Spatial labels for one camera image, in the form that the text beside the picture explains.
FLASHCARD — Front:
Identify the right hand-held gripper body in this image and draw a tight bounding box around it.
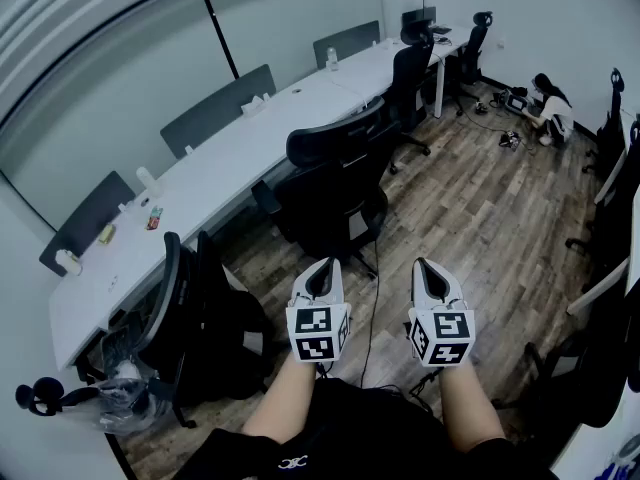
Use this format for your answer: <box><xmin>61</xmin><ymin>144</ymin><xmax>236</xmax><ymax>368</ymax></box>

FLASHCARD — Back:
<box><xmin>406</xmin><ymin>297</ymin><xmax>477</xmax><ymax>369</ymax></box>

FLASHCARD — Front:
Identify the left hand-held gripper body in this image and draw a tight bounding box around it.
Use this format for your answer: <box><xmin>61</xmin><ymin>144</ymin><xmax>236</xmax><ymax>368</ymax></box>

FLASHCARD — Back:
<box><xmin>285</xmin><ymin>293</ymin><xmax>354</xmax><ymax>366</ymax></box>

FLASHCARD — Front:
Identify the black mesh office chair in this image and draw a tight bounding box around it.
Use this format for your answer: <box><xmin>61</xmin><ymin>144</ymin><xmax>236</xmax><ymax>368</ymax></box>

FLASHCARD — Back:
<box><xmin>382</xmin><ymin>20</ymin><xmax>436</xmax><ymax>175</ymax></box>
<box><xmin>564</xmin><ymin>117</ymin><xmax>640</xmax><ymax>289</ymax></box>
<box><xmin>134</xmin><ymin>230</ymin><xmax>277</xmax><ymax>429</ymax></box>
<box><xmin>251</xmin><ymin>95</ymin><xmax>402</xmax><ymax>280</ymax></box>
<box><xmin>492</xmin><ymin>262</ymin><xmax>640</xmax><ymax>432</ymax></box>
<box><xmin>452</xmin><ymin>11</ymin><xmax>495</xmax><ymax>118</ymax></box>
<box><xmin>582</xmin><ymin>66</ymin><xmax>630</xmax><ymax>175</ymax></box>

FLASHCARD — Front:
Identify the person's left forearm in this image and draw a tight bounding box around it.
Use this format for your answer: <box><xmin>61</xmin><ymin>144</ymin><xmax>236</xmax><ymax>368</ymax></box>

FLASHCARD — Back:
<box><xmin>241</xmin><ymin>352</ymin><xmax>322</xmax><ymax>445</ymax></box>

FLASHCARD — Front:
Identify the person's right forearm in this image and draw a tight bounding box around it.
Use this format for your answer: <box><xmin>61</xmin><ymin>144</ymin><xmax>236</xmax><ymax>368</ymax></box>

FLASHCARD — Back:
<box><xmin>436</xmin><ymin>361</ymin><xmax>507</xmax><ymax>455</ymax></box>

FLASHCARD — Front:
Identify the plastic-wrapped black office chair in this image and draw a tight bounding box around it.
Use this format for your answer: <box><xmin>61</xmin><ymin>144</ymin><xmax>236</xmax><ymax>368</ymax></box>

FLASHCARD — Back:
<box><xmin>14</xmin><ymin>327</ymin><xmax>169</xmax><ymax>437</ymax></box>

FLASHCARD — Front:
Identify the person's black shirt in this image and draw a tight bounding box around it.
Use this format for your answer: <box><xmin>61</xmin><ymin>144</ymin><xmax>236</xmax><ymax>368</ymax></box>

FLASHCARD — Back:
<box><xmin>169</xmin><ymin>375</ymin><xmax>569</xmax><ymax>480</ymax></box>

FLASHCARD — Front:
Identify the white tissue box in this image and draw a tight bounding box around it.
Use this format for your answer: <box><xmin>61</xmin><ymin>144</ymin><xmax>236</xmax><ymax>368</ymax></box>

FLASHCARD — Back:
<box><xmin>240</xmin><ymin>94</ymin><xmax>272</xmax><ymax>116</ymax></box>

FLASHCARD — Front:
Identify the white plastic bottle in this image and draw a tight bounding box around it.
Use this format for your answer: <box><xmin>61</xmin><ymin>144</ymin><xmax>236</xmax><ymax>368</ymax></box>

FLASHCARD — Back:
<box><xmin>135</xmin><ymin>166</ymin><xmax>159</xmax><ymax>195</ymax></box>

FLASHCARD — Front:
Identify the black device on floor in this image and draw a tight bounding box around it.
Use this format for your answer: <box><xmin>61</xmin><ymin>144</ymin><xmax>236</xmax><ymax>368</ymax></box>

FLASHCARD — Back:
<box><xmin>504</xmin><ymin>86</ymin><xmax>532</xmax><ymax>115</ymax></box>

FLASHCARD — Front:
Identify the grey desk divider panel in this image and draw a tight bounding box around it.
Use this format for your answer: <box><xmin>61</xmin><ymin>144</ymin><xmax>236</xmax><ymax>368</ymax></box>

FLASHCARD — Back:
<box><xmin>159</xmin><ymin>63</ymin><xmax>278</xmax><ymax>160</ymax></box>
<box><xmin>313</xmin><ymin>19</ymin><xmax>382</xmax><ymax>70</ymax></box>
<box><xmin>38</xmin><ymin>170</ymin><xmax>137</xmax><ymax>278</ymax></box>
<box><xmin>401</xmin><ymin>7</ymin><xmax>437</xmax><ymax>27</ymax></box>

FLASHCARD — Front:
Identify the small white container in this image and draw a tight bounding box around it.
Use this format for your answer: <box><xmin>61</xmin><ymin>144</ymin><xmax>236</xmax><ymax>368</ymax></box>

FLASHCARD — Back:
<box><xmin>55</xmin><ymin>248</ymin><xmax>83</xmax><ymax>277</ymax></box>

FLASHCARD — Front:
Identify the long black tether cable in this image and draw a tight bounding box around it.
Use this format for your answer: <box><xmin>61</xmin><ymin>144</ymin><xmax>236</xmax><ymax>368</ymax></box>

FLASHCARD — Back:
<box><xmin>358</xmin><ymin>239</ymin><xmax>381</xmax><ymax>390</ymax></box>

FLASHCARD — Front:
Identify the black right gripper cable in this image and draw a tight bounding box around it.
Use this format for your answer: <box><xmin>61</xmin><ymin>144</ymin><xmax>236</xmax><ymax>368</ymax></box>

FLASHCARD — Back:
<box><xmin>407</xmin><ymin>366</ymin><xmax>447</xmax><ymax>414</ymax></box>

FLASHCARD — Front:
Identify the black window frame post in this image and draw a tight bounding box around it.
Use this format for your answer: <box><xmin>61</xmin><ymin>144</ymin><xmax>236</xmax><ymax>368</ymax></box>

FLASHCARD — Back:
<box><xmin>198</xmin><ymin>0</ymin><xmax>241</xmax><ymax>81</ymax></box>

